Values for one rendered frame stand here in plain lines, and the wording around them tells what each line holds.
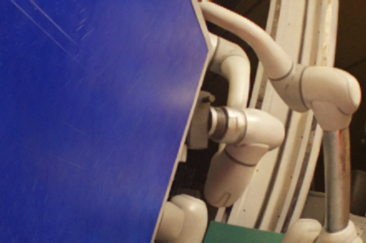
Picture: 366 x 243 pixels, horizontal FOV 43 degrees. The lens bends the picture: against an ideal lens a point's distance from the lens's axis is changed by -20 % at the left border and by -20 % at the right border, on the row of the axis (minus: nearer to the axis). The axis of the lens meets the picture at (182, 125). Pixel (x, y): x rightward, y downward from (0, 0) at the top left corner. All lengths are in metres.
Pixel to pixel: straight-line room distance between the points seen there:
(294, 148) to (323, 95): 0.68
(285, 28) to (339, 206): 0.99
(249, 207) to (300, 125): 0.38
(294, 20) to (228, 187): 1.09
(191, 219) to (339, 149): 0.67
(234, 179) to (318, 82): 0.36
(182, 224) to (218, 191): 0.49
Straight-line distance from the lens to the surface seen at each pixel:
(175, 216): 1.94
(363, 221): 4.08
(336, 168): 1.59
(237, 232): 2.05
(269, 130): 1.42
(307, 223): 1.86
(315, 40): 2.30
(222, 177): 1.46
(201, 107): 1.34
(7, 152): 0.46
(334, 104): 1.49
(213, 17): 1.47
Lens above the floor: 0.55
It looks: 11 degrees up
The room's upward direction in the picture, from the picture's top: 17 degrees clockwise
